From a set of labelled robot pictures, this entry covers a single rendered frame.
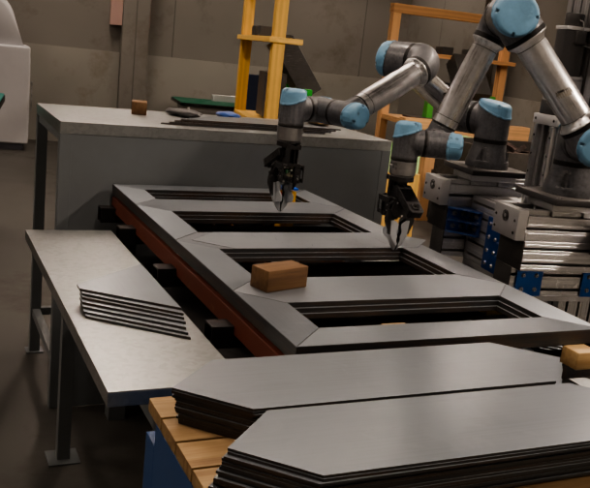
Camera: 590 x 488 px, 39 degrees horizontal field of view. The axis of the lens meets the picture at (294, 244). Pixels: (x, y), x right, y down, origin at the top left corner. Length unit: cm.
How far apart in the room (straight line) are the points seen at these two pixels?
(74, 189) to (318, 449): 196
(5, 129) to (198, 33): 261
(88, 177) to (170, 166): 29
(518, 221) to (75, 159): 149
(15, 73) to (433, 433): 824
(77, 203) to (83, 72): 723
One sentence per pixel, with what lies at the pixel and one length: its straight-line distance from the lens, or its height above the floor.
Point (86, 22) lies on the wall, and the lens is 1015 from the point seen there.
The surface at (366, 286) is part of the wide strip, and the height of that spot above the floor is 85.
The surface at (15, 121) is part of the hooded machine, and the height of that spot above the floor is 31.
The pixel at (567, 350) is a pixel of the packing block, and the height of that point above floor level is 81.
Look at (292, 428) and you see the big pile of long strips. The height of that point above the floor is 85.
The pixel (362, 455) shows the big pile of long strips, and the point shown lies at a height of 85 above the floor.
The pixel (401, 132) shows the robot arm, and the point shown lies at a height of 118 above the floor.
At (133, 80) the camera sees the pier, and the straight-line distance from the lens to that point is 995.
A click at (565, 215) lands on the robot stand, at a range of 253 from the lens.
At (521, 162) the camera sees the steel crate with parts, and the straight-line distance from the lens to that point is 622.
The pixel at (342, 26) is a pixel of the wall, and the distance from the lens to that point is 1074.
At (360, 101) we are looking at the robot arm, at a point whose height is 125.
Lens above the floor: 137
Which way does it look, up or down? 13 degrees down
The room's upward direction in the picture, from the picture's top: 6 degrees clockwise
